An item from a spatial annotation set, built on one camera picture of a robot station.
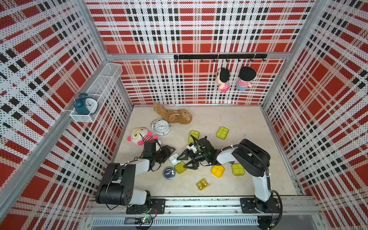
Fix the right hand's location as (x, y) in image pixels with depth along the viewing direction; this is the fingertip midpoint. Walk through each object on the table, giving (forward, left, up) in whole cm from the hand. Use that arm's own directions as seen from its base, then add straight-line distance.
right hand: (182, 162), depth 84 cm
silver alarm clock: (+27, +17, -1) cm, 32 cm away
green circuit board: (-28, +18, -4) cm, 33 cm away
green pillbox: (+24, -28, -5) cm, 37 cm away
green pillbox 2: (+24, -8, -4) cm, 25 cm away
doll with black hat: (+50, -43, +27) cm, 71 cm away
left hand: (+9, +5, -3) cm, 11 cm away
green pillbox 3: (+1, +3, -5) cm, 6 cm away
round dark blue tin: (-4, +8, -4) cm, 10 cm away
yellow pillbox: (-3, -21, -5) cm, 22 cm away
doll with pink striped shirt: (+49, -26, +26) cm, 62 cm away
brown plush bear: (+34, +3, +3) cm, 34 cm away
